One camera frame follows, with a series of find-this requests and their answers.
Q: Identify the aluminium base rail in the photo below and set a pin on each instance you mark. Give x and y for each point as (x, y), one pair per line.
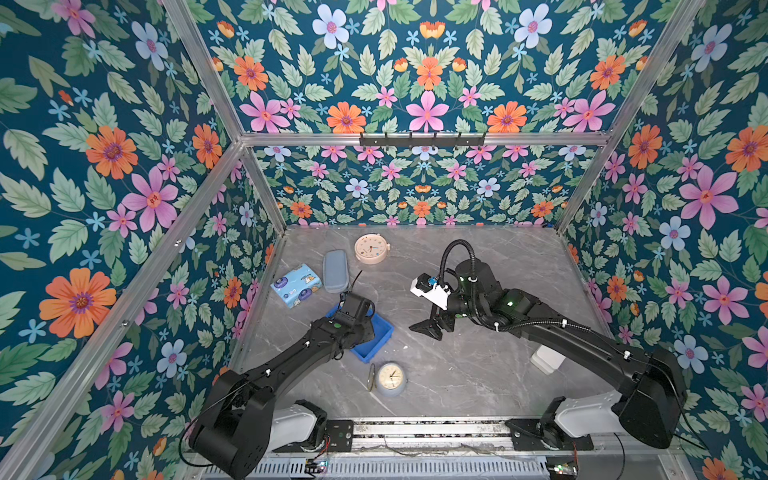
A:
(492, 435)

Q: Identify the grey glasses case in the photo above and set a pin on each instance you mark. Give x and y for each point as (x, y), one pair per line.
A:
(336, 271)

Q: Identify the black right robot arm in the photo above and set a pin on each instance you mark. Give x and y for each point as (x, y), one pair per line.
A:
(648, 389)

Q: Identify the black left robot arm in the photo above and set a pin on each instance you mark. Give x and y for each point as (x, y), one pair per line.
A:
(236, 426)

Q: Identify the blue alarm clock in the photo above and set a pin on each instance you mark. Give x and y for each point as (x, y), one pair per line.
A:
(390, 379)

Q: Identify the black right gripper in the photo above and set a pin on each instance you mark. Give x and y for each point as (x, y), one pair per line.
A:
(430, 328)

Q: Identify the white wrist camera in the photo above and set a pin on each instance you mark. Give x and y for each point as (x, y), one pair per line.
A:
(428, 287)

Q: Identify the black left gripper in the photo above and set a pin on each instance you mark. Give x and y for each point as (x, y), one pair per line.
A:
(365, 322)

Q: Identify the blue plastic bin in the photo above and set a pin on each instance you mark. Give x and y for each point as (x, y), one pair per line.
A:
(383, 331)

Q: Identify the aluminium cage frame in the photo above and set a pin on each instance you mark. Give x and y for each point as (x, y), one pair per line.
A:
(107, 133)

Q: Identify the pink alarm clock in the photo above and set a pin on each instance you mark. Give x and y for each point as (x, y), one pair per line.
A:
(371, 249)

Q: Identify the black hook rail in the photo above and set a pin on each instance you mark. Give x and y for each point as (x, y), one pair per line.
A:
(409, 140)

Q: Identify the blue tissue box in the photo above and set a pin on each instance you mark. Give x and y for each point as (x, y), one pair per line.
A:
(297, 285)

